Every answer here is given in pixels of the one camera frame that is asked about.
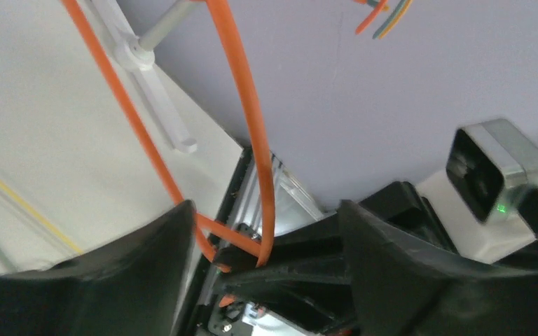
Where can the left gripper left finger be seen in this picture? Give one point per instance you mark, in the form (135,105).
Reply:
(129,286)

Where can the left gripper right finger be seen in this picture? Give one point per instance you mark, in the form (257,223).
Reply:
(402,285)

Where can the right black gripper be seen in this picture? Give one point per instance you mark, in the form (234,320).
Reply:
(307,279)

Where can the pale yellow hanger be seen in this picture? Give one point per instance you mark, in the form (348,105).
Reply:
(39,218)

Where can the yellow-orange plastic hanger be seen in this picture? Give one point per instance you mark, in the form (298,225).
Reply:
(396,21)

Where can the orange plastic hanger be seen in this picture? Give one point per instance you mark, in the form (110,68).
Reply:
(377,8)

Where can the clothes rack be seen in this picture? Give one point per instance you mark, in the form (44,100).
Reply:
(134,55)

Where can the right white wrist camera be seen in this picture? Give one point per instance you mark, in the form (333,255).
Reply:
(492,164)

